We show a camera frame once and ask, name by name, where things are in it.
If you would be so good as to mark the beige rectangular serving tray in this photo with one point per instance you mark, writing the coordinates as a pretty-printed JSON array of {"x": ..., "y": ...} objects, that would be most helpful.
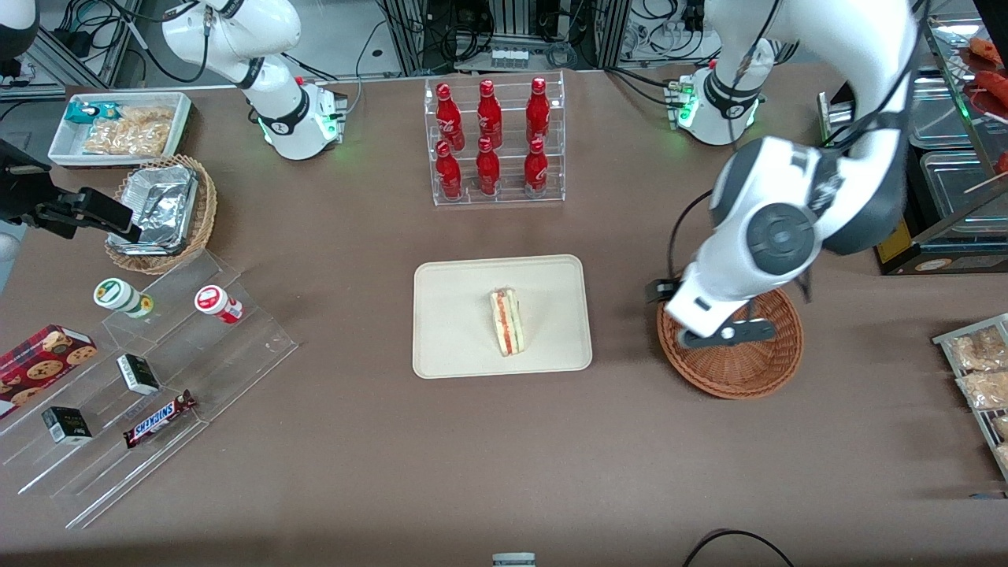
[{"x": 457, "y": 331}]

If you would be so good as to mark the aluminium foil tray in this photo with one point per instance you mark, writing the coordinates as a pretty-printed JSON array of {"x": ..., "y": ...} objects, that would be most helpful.
[{"x": 161, "y": 206}]

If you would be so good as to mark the red cola bottle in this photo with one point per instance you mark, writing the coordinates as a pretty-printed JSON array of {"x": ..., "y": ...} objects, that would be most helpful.
[
  {"x": 538, "y": 110},
  {"x": 489, "y": 114},
  {"x": 535, "y": 172},
  {"x": 449, "y": 175},
  {"x": 449, "y": 118},
  {"x": 487, "y": 172}
]

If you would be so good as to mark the red tartan cookie box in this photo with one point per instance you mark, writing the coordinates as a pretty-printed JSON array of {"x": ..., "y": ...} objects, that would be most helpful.
[{"x": 39, "y": 366}]

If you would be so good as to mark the teal snack packet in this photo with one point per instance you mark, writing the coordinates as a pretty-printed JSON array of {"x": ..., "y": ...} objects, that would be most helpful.
[{"x": 83, "y": 113}]

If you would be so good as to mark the clear bag of crackers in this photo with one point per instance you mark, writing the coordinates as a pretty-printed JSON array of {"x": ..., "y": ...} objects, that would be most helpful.
[
  {"x": 150, "y": 116},
  {"x": 126, "y": 142}
]

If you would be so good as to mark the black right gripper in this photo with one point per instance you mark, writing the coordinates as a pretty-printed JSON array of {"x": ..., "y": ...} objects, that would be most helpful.
[{"x": 22, "y": 191}]

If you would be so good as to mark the small black carton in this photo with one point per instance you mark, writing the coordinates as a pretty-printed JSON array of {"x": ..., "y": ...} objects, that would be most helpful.
[
  {"x": 138, "y": 372},
  {"x": 67, "y": 425}
]

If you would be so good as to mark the small grey device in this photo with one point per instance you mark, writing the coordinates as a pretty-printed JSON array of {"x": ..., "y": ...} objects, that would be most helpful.
[{"x": 513, "y": 561}]

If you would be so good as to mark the black food warmer case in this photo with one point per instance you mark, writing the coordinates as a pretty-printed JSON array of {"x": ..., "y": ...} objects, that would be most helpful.
[{"x": 945, "y": 252}]

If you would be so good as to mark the white power strip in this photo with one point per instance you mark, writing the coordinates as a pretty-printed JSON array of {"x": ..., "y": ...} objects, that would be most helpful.
[{"x": 508, "y": 58}]

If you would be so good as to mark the white rectangular bin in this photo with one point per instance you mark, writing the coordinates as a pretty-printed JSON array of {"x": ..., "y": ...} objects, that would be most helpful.
[{"x": 63, "y": 150}]

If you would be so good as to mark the brown round wicker basket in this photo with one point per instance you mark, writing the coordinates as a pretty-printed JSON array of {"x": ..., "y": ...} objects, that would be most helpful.
[{"x": 748, "y": 372}]

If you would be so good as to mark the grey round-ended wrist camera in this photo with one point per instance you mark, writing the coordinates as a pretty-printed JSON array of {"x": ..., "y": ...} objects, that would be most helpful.
[{"x": 732, "y": 332}]

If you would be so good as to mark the clear acrylic bottle rack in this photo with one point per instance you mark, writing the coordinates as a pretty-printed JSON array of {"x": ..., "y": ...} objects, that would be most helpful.
[{"x": 512, "y": 197}]

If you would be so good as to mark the light tan wicker basket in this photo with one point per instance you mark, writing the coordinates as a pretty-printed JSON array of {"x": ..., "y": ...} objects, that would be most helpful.
[{"x": 206, "y": 213}]

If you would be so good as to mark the red lidded cup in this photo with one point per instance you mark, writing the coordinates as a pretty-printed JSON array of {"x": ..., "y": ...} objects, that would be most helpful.
[{"x": 214, "y": 302}]

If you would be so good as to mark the Snickers chocolate bar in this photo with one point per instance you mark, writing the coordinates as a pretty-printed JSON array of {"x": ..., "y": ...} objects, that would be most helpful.
[{"x": 157, "y": 420}]

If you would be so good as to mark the clear acrylic stepped shelf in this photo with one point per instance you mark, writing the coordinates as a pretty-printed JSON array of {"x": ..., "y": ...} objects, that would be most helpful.
[{"x": 228, "y": 354}]

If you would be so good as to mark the green lidded sunflower cup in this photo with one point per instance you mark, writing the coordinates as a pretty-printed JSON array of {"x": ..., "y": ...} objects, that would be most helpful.
[{"x": 118, "y": 295}]

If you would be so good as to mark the stainless steel pan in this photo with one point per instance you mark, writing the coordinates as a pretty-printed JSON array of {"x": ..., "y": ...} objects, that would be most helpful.
[
  {"x": 941, "y": 122},
  {"x": 957, "y": 185}
]

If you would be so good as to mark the triangular sandwich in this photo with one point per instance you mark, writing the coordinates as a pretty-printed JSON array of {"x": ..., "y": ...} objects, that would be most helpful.
[{"x": 505, "y": 323}]

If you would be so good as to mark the clear bag of snacks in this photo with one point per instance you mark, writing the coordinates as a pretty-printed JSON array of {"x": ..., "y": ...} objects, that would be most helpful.
[
  {"x": 984, "y": 390},
  {"x": 1003, "y": 455},
  {"x": 980, "y": 350},
  {"x": 1002, "y": 427}
]

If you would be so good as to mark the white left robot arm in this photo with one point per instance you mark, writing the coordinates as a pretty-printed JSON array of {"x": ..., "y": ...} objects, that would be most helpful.
[{"x": 787, "y": 189}]

